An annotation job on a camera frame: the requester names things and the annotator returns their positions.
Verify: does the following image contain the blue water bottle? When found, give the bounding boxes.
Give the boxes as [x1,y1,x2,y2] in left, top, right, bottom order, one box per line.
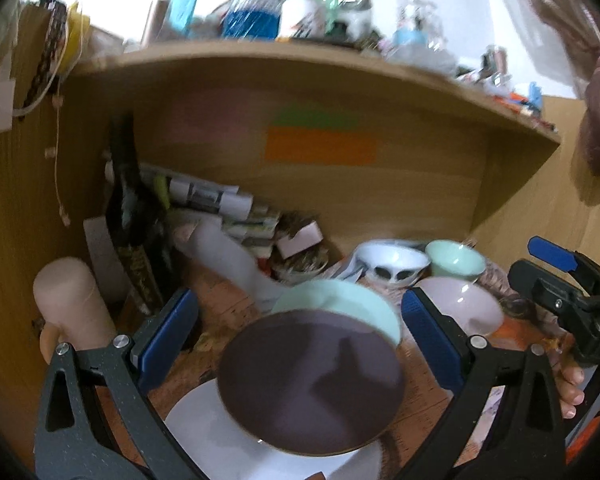
[222,0,282,41]

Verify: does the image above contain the grey folded paper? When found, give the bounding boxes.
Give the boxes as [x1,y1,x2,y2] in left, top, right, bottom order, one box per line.
[171,220,290,312]

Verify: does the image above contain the small bowl of trinkets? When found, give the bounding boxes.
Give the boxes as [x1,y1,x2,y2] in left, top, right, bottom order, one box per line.
[270,246,329,285]

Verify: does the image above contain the right hand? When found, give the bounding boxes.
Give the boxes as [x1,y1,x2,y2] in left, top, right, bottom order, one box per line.
[554,354,585,419]

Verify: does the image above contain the pink mug with handle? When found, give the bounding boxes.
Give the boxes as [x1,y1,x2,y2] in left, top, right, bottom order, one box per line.
[33,257,117,364]

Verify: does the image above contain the stack of newspapers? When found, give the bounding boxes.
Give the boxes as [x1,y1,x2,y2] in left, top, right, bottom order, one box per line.
[140,162,280,259]

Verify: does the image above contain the dark patterned plate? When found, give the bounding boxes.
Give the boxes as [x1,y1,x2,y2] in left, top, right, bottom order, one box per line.
[216,310,406,456]

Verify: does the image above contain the green sticky note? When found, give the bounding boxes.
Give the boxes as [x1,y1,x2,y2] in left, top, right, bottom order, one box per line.
[272,105,358,130]

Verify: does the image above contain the mint green plate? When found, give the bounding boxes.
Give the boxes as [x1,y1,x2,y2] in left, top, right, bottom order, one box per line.
[271,280,403,347]

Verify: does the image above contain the white plate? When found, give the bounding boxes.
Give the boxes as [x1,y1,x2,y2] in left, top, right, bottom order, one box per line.
[164,379,382,480]

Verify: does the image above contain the small mint green bowl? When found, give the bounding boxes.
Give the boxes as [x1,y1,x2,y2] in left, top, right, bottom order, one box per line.
[425,240,486,283]

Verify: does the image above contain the white small box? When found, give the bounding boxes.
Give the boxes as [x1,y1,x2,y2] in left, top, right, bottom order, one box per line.
[275,221,324,259]

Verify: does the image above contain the orange sticky note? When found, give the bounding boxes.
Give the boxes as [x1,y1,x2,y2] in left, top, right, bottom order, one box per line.
[263,127,380,166]

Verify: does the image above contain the wooden shelf unit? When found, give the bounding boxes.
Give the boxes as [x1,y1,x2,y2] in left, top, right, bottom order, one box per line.
[0,4,600,461]

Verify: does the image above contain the white bowl black ovals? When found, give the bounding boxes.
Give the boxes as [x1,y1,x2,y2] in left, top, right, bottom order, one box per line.
[355,240,430,288]

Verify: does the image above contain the pale pink bowl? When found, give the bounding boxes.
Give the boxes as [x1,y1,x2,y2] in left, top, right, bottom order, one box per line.
[416,276,504,336]

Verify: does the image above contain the pink sticky note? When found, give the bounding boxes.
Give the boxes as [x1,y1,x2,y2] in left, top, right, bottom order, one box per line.
[161,90,250,144]

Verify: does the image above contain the dark wine bottle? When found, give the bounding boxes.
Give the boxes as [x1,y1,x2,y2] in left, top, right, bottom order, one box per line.
[106,113,178,313]

